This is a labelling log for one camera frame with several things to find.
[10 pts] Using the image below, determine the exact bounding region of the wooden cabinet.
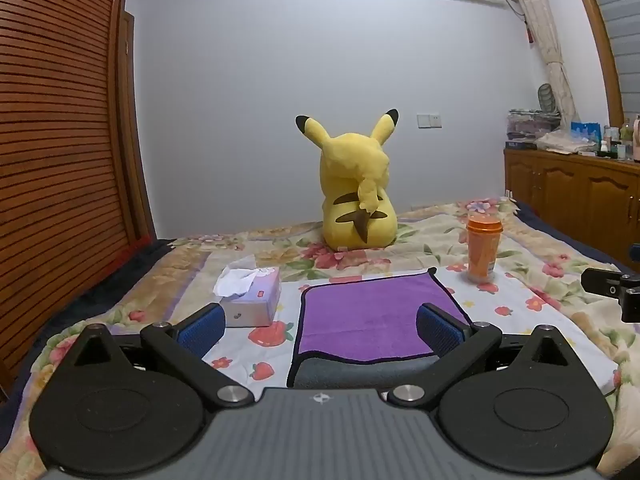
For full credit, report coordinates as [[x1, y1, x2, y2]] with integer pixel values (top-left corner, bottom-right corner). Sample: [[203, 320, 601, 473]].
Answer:
[[503, 146, 640, 273]]

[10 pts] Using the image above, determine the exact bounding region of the orange plastic cup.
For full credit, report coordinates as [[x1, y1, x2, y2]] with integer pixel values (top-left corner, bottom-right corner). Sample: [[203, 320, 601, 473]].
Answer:
[[466, 212, 503, 283]]

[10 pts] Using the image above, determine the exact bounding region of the cream lace curtain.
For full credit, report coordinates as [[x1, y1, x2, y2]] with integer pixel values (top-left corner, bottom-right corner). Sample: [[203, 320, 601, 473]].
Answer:
[[500, 0, 578, 121]]

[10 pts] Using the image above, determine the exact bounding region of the purple towel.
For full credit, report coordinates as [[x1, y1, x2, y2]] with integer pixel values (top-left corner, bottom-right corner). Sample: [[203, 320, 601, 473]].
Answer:
[[293, 267, 473, 364]]

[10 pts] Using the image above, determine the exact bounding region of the beige folded cloth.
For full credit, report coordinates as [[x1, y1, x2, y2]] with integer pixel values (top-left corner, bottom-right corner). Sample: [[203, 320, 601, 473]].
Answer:
[[536, 130, 598, 155]]

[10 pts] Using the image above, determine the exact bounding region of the group of bottles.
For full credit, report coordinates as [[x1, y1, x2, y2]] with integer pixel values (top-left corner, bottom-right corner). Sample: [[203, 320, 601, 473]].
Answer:
[[597, 115, 640, 163]]

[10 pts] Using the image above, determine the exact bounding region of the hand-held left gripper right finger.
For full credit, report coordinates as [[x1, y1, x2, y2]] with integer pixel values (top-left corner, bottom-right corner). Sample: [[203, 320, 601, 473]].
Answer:
[[387, 302, 571, 407]]

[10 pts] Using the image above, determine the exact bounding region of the yellow plush toy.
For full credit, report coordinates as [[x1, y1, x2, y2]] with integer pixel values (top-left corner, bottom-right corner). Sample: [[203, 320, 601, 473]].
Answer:
[[295, 108, 400, 251]]

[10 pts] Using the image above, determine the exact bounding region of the window blind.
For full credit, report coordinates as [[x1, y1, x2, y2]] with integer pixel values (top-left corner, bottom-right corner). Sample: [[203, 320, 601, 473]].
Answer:
[[582, 0, 640, 123]]

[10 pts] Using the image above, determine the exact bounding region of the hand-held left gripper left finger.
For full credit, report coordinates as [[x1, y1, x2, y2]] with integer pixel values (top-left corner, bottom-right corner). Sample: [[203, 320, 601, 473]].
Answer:
[[74, 304, 253, 407]]

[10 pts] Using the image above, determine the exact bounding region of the wooden window frame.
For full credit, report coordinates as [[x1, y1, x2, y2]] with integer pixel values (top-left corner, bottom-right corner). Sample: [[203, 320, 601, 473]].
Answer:
[[565, 0, 626, 133]]

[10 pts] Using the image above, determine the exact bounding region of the tissue box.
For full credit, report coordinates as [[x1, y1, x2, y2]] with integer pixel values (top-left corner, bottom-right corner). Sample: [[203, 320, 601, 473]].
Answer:
[[213, 255, 282, 329]]

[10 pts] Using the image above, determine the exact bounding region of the wooden louvered wardrobe door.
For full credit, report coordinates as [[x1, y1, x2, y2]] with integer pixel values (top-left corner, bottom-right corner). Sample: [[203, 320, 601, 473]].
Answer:
[[0, 0, 157, 376]]

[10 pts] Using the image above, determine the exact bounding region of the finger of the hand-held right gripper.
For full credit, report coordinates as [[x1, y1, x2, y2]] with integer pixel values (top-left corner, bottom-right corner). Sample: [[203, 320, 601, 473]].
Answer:
[[581, 267, 624, 297]]

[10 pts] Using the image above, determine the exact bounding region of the floral blanket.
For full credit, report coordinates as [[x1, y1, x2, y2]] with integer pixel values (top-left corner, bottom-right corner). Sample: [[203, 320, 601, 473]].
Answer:
[[10, 197, 640, 476]]

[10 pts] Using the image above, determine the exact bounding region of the blue printed box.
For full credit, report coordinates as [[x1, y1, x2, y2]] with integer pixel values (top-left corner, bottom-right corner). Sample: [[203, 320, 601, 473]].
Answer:
[[571, 121, 603, 147]]

